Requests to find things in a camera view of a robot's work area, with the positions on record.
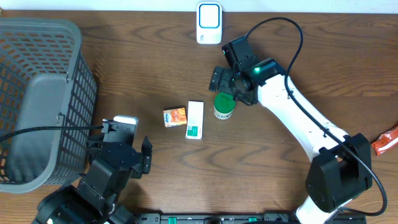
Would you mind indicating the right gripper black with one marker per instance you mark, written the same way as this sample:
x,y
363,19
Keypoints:
x,y
223,86

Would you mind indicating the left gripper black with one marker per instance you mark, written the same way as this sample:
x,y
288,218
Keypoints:
x,y
145,162

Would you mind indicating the green lid white jar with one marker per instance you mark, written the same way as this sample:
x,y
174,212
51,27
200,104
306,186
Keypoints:
x,y
224,106

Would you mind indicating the white green medicine box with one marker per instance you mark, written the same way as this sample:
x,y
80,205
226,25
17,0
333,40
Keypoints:
x,y
195,120

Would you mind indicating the orange tissue pack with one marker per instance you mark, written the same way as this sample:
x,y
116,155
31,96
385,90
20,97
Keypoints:
x,y
175,117

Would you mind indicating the orange chocolate bar wrapper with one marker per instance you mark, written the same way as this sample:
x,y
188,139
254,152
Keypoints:
x,y
385,141

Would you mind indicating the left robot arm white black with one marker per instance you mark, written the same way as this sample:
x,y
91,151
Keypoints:
x,y
93,200

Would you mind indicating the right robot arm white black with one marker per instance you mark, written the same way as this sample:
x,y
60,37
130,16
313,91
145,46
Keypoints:
x,y
340,168

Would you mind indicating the white barcode scanner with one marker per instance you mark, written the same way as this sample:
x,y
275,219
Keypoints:
x,y
209,23

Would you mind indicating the grey plastic mesh basket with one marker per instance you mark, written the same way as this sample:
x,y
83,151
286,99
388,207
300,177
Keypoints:
x,y
48,96

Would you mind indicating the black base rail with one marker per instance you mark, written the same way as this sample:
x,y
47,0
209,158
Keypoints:
x,y
268,217

